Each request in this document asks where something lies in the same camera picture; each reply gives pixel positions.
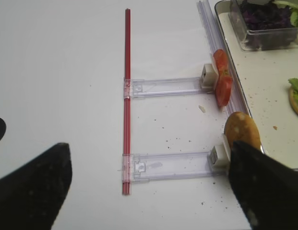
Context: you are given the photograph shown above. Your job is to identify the red left rail strip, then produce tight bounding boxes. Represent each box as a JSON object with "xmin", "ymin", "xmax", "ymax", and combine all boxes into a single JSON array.
[{"xmin": 122, "ymin": 9, "xmax": 131, "ymax": 196}]

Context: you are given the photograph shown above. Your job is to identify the clear pusher track upper left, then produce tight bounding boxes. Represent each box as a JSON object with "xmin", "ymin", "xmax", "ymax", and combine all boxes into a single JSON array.
[{"xmin": 123, "ymin": 77, "xmax": 214, "ymax": 99}]

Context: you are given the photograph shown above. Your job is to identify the clear pusher track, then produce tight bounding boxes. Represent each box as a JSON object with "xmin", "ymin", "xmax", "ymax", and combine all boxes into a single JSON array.
[
  {"xmin": 121, "ymin": 151, "xmax": 226, "ymax": 183},
  {"xmin": 123, "ymin": 77, "xmax": 214, "ymax": 99}
]

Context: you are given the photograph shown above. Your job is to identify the white metal tray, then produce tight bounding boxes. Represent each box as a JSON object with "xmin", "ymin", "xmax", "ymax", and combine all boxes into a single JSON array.
[{"xmin": 215, "ymin": 0, "xmax": 298, "ymax": 170}]

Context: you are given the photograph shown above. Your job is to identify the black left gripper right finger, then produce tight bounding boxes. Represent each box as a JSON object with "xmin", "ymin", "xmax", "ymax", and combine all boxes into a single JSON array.
[{"xmin": 228, "ymin": 141, "xmax": 298, "ymax": 230}]

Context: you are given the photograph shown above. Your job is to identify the clear plastic salad container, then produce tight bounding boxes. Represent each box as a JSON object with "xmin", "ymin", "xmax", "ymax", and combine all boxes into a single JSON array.
[{"xmin": 228, "ymin": 0, "xmax": 298, "ymax": 51}]

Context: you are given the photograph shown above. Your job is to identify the lettuce leaf on bun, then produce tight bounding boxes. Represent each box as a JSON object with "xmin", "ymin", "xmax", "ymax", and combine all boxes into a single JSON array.
[{"xmin": 288, "ymin": 78, "xmax": 298, "ymax": 93}]

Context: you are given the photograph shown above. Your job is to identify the white pusher block tomato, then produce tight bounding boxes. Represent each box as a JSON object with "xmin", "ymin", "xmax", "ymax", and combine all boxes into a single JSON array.
[{"xmin": 200, "ymin": 63, "xmax": 218, "ymax": 91}]

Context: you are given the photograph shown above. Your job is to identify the green lettuce in container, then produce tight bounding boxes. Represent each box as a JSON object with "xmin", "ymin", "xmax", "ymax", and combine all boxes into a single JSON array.
[{"xmin": 273, "ymin": 0, "xmax": 298, "ymax": 44}]

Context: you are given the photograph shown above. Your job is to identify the clear left front rail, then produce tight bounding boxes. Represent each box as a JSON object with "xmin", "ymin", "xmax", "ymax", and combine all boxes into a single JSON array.
[{"xmin": 197, "ymin": 0, "xmax": 250, "ymax": 115}]

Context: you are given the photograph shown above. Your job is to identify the bun bottom half standing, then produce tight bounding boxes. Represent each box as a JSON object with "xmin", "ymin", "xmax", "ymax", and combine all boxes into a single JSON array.
[{"xmin": 224, "ymin": 112, "xmax": 261, "ymax": 150}]

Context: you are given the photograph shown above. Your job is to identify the white pusher block bun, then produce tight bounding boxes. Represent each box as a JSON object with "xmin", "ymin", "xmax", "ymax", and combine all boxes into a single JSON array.
[{"xmin": 208, "ymin": 134, "xmax": 231, "ymax": 171}]

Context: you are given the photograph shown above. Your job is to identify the clear pusher track lower left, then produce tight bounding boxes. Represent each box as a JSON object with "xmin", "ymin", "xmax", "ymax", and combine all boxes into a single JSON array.
[{"xmin": 121, "ymin": 151, "xmax": 226, "ymax": 183}]

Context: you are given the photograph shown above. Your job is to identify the bun base on tray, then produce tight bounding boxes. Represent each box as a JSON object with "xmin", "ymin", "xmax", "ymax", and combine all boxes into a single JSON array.
[{"xmin": 288, "ymin": 86, "xmax": 298, "ymax": 116}]

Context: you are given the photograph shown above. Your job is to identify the purple cabbage shreds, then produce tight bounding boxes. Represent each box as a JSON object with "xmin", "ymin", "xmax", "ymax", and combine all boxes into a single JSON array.
[{"xmin": 239, "ymin": 0, "xmax": 294, "ymax": 31}]

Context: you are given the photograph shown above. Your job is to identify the tomato slices stack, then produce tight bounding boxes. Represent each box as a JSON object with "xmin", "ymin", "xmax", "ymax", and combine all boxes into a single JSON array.
[{"xmin": 213, "ymin": 49, "xmax": 233, "ymax": 107}]

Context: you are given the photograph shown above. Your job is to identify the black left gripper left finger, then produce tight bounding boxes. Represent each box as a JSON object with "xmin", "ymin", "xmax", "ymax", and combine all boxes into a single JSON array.
[{"xmin": 0, "ymin": 143, "xmax": 72, "ymax": 230}]

